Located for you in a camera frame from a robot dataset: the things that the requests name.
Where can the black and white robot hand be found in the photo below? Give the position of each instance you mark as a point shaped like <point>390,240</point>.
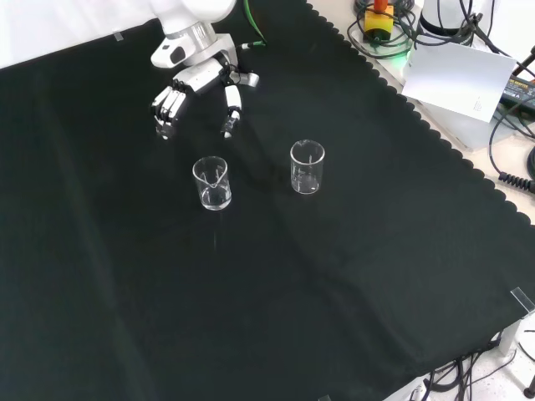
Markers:
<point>198,79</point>

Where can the clear glass beaker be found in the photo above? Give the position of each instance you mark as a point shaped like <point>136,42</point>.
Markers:
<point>215,200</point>
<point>307,184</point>

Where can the grey tape strip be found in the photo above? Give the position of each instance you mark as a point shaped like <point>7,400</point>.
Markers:
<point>324,397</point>
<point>118,37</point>
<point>522,298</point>

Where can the yellow stop button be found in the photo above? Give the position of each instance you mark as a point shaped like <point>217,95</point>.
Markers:
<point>378,25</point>

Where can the black bench cloth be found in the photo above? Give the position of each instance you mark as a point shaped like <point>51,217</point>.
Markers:
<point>292,271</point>

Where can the white paper sheet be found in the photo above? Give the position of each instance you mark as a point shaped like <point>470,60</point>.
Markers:
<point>460,79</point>

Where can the black power supply yellow label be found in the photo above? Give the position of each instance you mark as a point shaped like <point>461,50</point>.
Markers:
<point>520,89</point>

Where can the black slanted rod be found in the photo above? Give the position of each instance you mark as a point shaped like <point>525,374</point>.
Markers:
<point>526,62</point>

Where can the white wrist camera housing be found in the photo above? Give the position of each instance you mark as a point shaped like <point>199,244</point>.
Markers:
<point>165,54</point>

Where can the white table bracket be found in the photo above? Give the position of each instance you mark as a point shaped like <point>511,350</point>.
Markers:
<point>526,330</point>

